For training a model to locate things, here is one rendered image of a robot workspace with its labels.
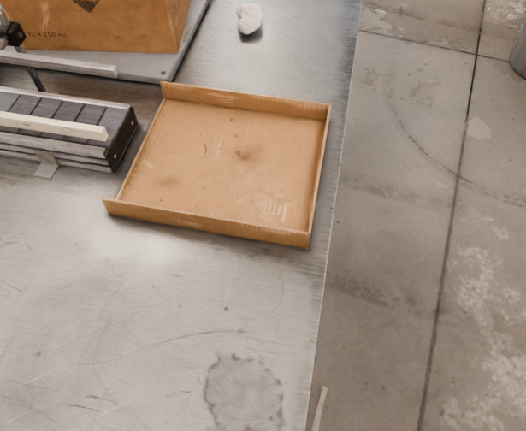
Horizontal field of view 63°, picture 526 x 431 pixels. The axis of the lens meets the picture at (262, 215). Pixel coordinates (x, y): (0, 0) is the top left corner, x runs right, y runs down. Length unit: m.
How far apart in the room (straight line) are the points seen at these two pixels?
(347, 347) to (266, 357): 0.91
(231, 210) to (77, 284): 0.24
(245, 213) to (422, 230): 1.14
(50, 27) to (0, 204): 0.35
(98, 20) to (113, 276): 0.48
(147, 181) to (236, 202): 0.15
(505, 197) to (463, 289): 0.47
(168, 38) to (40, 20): 0.23
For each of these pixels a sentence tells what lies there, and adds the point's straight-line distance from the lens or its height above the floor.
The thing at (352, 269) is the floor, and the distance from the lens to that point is 1.56.
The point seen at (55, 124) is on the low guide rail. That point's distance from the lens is 0.72.
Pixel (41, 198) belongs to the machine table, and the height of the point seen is 0.83.
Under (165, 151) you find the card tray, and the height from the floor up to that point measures 0.83.
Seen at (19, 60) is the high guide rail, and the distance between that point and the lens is 0.78.
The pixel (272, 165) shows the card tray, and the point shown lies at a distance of 0.70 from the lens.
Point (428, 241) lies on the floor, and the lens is 1.69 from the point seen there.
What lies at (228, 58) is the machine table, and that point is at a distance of 0.91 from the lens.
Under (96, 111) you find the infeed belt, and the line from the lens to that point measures 0.77.
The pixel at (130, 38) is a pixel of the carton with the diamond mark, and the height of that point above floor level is 0.88.
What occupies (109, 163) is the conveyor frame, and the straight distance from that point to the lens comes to 0.72.
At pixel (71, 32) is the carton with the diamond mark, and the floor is 0.89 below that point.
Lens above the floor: 1.37
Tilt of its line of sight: 57 degrees down
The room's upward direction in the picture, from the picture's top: straight up
